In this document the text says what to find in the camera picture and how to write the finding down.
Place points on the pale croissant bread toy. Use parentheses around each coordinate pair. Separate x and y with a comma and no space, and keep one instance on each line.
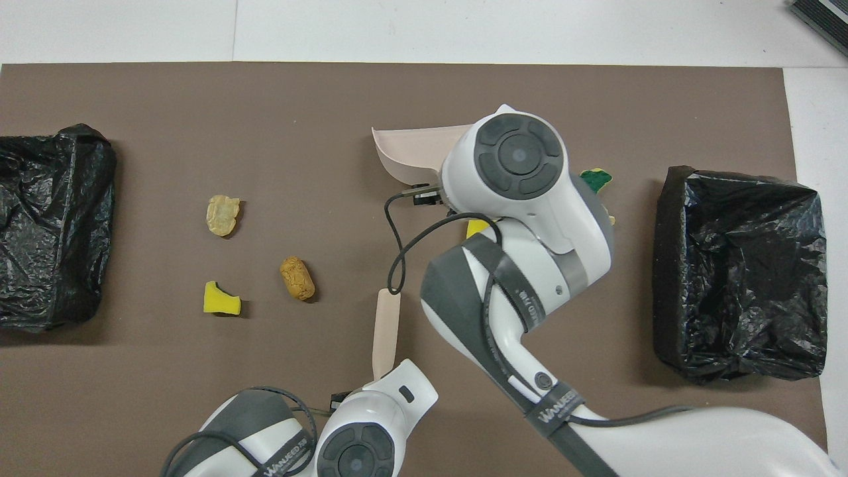
(223,215)

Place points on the black bag-lined bin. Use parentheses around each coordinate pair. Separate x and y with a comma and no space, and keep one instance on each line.
(53,232)
(742,278)

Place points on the notched yellow sponge piece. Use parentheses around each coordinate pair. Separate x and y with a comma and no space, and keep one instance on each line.
(220,301)

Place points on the beige plastic dustpan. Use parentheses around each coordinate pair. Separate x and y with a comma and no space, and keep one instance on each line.
(411,149)

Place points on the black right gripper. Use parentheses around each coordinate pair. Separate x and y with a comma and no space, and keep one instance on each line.
(427,196)

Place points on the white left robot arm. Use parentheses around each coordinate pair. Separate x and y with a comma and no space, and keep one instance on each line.
(371,411)

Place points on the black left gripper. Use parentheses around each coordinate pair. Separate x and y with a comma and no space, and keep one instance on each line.
(339,399)

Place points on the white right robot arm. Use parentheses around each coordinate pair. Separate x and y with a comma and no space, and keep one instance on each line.
(530,218)

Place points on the green and yellow sponge piece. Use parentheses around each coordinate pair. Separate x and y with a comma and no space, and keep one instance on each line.
(596,179)

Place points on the brown bread roll toy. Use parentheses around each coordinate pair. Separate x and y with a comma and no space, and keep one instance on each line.
(297,278)

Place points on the beige hand brush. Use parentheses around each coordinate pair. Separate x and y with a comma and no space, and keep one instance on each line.
(386,331)

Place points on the large brown table mat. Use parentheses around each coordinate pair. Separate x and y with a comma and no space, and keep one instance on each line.
(265,119)

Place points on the dark ribbed device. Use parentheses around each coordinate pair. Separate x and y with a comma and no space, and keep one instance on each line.
(821,14)

